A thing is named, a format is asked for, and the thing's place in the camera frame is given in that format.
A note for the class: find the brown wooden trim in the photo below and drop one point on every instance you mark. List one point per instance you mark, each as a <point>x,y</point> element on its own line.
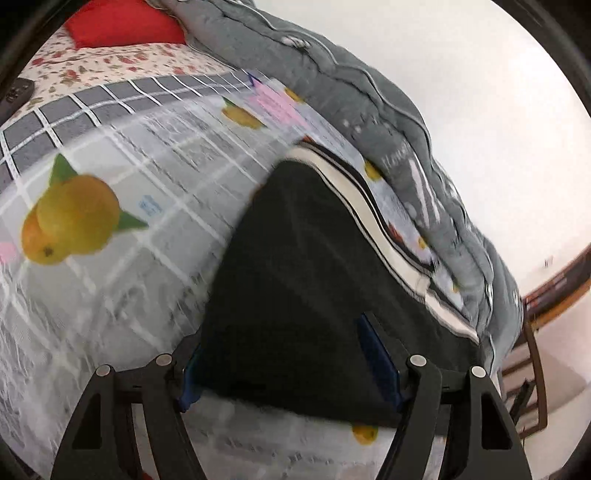
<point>561,284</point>

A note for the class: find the floral bed sheet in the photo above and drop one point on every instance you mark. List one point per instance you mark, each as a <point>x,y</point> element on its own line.
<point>120,60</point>

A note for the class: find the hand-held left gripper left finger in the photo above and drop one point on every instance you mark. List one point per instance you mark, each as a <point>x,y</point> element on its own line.
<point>189,383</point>

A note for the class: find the black pants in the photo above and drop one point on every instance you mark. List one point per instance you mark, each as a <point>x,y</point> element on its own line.
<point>300,300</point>

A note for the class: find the red pillow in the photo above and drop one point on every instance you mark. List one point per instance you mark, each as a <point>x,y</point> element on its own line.
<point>124,23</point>

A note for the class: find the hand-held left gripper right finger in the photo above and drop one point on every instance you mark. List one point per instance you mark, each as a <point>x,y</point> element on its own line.
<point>381,355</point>

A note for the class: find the black remote control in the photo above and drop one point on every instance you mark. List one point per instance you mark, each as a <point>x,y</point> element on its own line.
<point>16,94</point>

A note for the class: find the grey flower-print quilt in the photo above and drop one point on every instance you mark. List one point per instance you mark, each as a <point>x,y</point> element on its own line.
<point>378,115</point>

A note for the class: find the fruit-print bed cover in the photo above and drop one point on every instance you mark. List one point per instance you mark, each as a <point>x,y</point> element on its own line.
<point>138,286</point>

